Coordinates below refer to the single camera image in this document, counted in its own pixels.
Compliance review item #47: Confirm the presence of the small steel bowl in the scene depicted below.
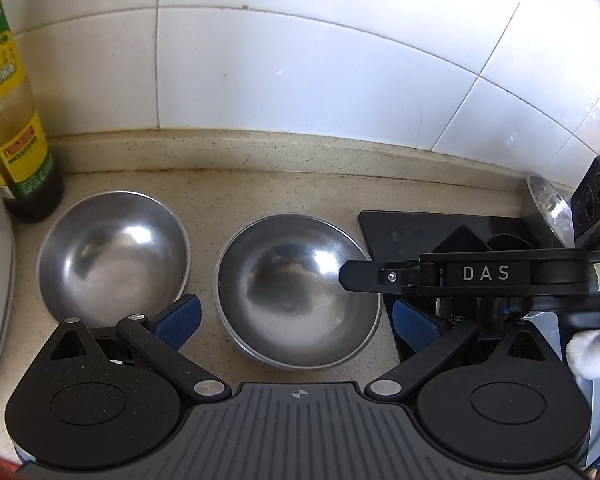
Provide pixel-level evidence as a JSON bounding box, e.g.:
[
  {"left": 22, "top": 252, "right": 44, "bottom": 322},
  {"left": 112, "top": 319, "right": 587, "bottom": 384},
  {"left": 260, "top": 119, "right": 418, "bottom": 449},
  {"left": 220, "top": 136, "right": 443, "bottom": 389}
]
[{"left": 522, "top": 174, "right": 574, "bottom": 248}]

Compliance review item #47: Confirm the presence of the white gloved right hand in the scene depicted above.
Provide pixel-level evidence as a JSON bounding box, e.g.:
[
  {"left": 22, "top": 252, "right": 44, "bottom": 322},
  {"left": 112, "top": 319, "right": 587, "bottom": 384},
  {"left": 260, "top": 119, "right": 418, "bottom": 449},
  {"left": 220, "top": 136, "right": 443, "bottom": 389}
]
[{"left": 566, "top": 330, "right": 600, "bottom": 380}]

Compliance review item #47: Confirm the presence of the black gas stove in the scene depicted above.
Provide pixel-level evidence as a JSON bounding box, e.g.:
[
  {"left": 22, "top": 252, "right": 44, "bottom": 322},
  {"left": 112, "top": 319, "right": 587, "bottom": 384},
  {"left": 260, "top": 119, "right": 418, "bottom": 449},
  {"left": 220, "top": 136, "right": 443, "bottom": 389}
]
[{"left": 357, "top": 210, "right": 600, "bottom": 470}]

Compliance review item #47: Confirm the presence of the middle steel bowl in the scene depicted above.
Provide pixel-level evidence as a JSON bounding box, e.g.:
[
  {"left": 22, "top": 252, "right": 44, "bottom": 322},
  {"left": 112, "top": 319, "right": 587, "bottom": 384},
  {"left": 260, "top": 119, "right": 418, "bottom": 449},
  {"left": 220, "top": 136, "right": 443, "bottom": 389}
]
[{"left": 36, "top": 191, "right": 190, "bottom": 327}]

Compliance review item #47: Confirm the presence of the right steel bowl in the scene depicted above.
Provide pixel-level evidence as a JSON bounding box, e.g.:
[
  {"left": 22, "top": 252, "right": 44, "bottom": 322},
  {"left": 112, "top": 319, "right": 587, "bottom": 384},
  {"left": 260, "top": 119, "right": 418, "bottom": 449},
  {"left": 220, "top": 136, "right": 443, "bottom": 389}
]
[{"left": 213, "top": 214, "right": 382, "bottom": 370}]

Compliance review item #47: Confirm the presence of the yellow label oil bottle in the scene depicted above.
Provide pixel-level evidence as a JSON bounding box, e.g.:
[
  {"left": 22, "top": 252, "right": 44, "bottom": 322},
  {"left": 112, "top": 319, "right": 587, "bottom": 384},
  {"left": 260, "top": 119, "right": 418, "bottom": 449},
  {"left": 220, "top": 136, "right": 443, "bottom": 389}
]
[{"left": 0, "top": 0, "right": 64, "bottom": 223}]

